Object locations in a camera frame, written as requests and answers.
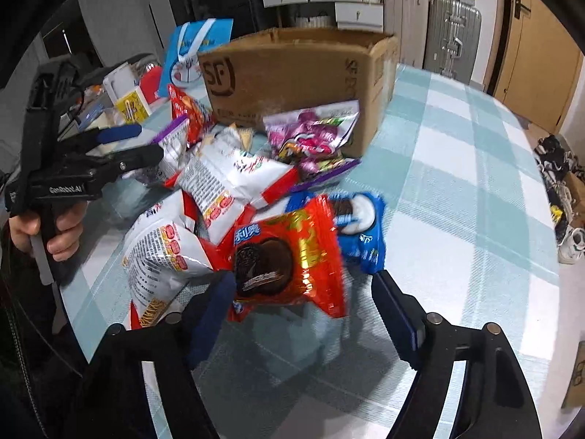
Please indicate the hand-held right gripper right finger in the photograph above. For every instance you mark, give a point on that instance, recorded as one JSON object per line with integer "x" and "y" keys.
{"x": 397, "y": 322}

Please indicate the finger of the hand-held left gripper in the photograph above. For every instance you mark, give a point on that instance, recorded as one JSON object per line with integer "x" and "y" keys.
{"x": 137, "y": 158}
{"x": 119, "y": 132}

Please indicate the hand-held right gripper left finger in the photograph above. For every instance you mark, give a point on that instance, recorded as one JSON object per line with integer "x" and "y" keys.
{"x": 210, "y": 324}

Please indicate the red snack packet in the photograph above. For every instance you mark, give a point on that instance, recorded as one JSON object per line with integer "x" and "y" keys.
{"x": 187, "y": 109}

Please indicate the blue cookie packet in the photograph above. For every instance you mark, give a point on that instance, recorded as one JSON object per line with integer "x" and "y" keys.
{"x": 365, "y": 247}

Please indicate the white snack bag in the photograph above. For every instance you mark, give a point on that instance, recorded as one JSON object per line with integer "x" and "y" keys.
{"x": 155, "y": 256}
{"x": 219, "y": 178}

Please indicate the clear cracker packet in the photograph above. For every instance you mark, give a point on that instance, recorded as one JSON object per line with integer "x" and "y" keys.
{"x": 242, "y": 136}

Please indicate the red chocolate cookie packet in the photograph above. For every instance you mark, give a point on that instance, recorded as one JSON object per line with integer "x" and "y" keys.
{"x": 313, "y": 247}

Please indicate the purple-edged white packet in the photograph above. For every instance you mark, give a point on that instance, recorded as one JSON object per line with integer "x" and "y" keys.
{"x": 329, "y": 171}

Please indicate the purple candy packet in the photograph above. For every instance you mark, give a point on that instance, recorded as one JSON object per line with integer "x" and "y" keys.
{"x": 311, "y": 135}

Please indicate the brown cardboard box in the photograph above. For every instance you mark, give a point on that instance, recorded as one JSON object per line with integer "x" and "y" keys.
{"x": 297, "y": 73}

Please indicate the person's left hand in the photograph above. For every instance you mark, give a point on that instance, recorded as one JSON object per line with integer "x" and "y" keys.
{"x": 68, "y": 233}

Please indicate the red bag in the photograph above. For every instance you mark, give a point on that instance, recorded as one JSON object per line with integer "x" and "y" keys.
{"x": 151, "y": 83}

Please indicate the blue cartoon tote bag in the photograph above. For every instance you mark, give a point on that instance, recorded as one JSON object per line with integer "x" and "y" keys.
{"x": 219, "y": 32}

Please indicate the flat cardboard piece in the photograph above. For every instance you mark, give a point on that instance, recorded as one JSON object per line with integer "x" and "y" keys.
{"x": 576, "y": 375}

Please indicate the white sneaker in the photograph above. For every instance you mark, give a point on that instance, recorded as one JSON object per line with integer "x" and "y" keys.
{"x": 572, "y": 244}

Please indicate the white woven basket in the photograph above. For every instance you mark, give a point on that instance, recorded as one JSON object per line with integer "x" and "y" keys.
{"x": 313, "y": 20}

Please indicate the shoe rack with shoes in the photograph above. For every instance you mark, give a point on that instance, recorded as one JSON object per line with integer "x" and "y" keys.
{"x": 557, "y": 164}

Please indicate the silver suitcase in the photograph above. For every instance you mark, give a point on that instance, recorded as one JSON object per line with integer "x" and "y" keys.
{"x": 452, "y": 36}

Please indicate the beige suitcase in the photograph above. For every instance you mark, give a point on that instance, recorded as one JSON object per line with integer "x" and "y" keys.
{"x": 406, "y": 23}

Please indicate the wooden door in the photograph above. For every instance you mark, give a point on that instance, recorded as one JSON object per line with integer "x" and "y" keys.
{"x": 534, "y": 55}

